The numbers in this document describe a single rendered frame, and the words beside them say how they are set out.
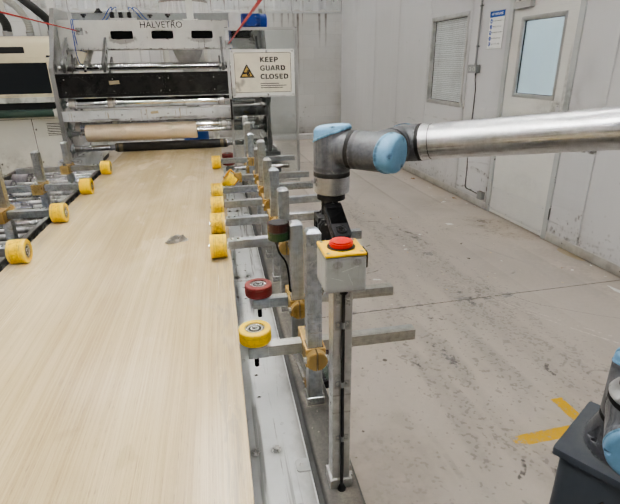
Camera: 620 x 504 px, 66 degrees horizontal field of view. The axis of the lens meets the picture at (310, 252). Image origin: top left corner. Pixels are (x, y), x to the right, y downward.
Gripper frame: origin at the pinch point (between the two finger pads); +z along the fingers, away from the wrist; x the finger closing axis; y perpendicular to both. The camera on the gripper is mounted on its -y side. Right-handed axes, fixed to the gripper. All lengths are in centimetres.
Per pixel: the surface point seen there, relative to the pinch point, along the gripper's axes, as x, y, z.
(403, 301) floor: -86, 156, 102
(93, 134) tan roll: 118, 265, 0
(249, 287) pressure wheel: 21.5, 12.7, 9.8
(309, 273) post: 8.9, -15.5, -6.5
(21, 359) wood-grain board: 74, -12, 10
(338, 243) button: 8.6, -40.9, -23.6
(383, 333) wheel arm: -11.1, -11.4, 14.2
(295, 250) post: 8.3, 9.4, -2.0
